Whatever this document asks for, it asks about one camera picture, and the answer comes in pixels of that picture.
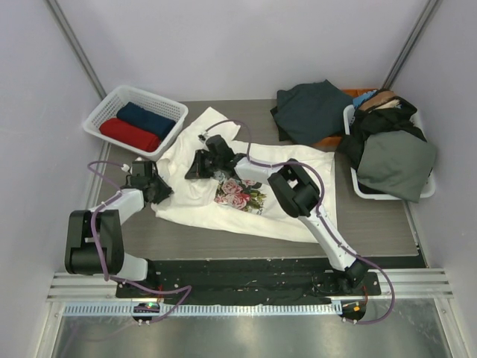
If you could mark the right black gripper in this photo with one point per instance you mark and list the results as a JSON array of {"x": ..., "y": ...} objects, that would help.
[{"x": 201, "y": 164}]

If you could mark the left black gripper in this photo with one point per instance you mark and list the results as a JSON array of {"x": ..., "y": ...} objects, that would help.
[{"x": 165, "y": 191}]

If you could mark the white floral print t-shirt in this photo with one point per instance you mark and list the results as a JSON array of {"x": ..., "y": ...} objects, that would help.
[{"x": 239, "y": 207}]

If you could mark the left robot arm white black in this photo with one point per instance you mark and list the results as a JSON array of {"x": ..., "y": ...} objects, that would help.
[{"x": 94, "y": 241}]

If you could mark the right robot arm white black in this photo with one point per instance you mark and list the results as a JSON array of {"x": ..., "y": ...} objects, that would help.
[{"x": 300, "y": 192}]

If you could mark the rolled red t-shirt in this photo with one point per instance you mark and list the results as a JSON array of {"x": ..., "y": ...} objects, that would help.
[{"x": 127, "y": 134}]

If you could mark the rolled navy blue t-shirt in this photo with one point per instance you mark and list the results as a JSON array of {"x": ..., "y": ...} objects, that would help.
[{"x": 146, "y": 120}]

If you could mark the white plastic lattice basket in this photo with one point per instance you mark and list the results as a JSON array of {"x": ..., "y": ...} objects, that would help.
[{"x": 157, "y": 104}]

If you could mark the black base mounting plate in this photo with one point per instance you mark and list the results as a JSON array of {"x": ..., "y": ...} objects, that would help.
[{"x": 287, "y": 281}]

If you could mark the dark teal folded t-shirt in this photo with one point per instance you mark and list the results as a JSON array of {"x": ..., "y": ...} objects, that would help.
[{"x": 309, "y": 113}]

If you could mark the orange plastic tray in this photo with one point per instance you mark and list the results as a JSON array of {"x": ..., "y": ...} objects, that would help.
[{"x": 331, "y": 142}]

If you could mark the blue cloth in bin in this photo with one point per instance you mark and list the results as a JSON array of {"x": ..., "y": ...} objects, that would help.
[{"x": 363, "y": 97}]

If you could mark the tan beige garment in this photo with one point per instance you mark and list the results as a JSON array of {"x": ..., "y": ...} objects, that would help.
[{"x": 380, "y": 97}]

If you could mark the grey green t-shirt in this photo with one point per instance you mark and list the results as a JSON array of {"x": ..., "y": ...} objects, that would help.
[{"x": 396, "y": 163}]

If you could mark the black crumpled garment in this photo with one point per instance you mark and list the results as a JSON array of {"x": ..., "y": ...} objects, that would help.
[{"x": 376, "y": 121}]

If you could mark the white plastic laundry bin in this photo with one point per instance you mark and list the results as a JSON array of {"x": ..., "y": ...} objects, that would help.
[{"x": 428, "y": 189}]

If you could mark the slotted white cable duct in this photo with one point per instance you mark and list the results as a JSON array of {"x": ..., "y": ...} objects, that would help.
[{"x": 146, "y": 309}]

